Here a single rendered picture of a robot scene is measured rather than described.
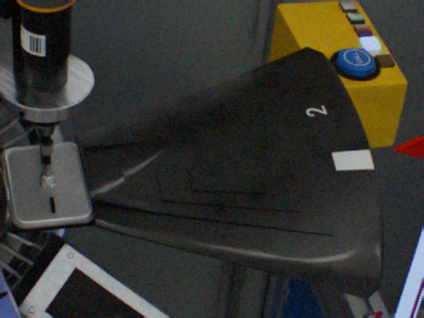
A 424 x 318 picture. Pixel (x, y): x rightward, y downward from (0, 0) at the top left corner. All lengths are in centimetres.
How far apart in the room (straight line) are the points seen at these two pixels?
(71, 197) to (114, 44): 84
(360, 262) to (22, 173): 27
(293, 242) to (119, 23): 85
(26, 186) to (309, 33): 48
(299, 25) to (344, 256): 44
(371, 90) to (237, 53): 58
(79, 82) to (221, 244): 16
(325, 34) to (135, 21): 48
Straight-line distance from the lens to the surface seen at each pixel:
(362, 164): 90
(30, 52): 76
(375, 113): 120
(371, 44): 122
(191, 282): 206
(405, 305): 109
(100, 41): 166
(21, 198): 84
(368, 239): 87
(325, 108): 92
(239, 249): 83
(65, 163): 87
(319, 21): 125
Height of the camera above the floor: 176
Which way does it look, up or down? 40 degrees down
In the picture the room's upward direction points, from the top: 9 degrees clockwise
